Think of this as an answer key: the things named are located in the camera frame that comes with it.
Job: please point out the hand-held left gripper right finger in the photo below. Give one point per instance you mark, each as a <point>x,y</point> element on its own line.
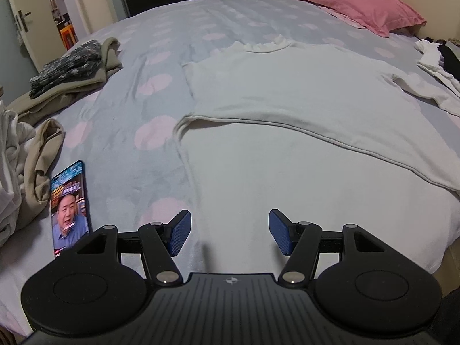
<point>279,233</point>

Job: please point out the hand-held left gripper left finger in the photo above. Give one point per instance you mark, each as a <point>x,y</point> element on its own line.
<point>181,233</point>

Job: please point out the white sweater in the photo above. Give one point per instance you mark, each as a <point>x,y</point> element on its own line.
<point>287,93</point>

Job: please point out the smartphone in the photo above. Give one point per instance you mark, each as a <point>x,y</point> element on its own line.
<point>70,212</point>

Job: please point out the khaki crumpled garment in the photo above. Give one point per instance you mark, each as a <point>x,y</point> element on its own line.
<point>41,165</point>

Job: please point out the bed with pink dotted sheet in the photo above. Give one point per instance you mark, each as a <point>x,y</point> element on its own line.
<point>151,54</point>

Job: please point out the white crumpled garment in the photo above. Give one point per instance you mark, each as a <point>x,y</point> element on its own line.
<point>9,172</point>

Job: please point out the khaki folded garment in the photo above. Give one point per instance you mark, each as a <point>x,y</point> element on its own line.
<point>107,54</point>

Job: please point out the dark floral folded garment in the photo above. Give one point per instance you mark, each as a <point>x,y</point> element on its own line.
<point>68,66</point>

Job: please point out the white folded garment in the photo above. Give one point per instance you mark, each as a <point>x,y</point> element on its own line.
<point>436,72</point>

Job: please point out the pink pillow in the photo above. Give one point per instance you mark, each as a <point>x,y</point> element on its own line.
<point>352,1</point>

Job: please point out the black folded garment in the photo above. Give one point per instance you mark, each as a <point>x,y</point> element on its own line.
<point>452,59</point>

